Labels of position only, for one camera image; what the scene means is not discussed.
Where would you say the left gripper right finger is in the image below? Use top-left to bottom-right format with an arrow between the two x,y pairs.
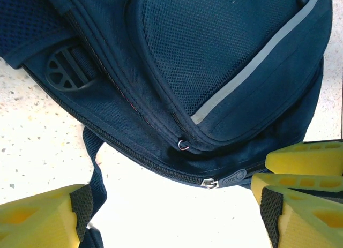
261,185 -> 343,248

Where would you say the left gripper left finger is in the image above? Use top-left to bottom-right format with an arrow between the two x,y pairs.
0,183 -> 94,248

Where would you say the navy blue backpack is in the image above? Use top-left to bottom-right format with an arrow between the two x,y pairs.
0,0 -> 335,248

